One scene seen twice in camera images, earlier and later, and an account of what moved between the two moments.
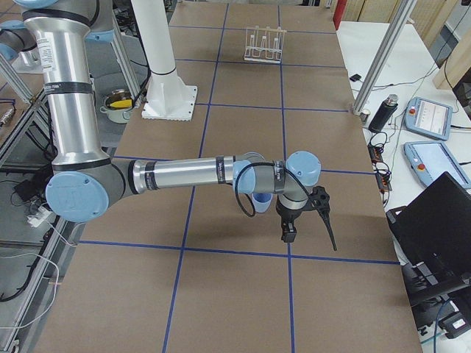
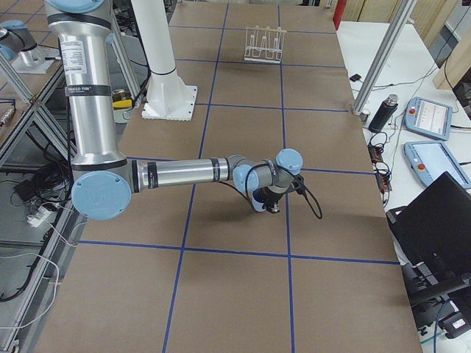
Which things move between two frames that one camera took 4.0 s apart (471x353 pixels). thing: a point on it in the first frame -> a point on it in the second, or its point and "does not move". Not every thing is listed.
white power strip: [35, 220] does not move
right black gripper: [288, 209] -> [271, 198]
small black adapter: [355, 77] does not move
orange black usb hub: [377, 162] does not move
